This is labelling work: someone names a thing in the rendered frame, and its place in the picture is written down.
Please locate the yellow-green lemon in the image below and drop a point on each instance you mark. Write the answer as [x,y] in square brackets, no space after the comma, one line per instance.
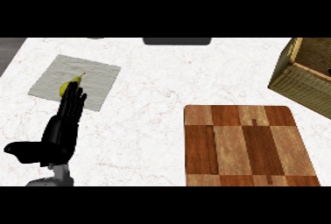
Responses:
[69,82]

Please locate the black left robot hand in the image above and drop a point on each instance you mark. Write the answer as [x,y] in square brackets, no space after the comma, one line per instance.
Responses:
[64,128]

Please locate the dark grey appliance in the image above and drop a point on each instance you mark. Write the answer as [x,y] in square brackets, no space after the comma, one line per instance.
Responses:
[178,41]

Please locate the olive wicker basket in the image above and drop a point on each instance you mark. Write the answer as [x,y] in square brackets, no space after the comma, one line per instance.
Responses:
[304,78]

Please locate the grey cloth placemat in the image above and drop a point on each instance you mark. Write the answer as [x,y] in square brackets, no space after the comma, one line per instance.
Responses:
[87,75]

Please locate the wooden cutting board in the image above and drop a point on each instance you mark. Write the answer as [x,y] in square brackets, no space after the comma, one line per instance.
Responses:
[248,145]

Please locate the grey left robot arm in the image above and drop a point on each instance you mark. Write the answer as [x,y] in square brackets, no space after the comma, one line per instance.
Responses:
[58,178]

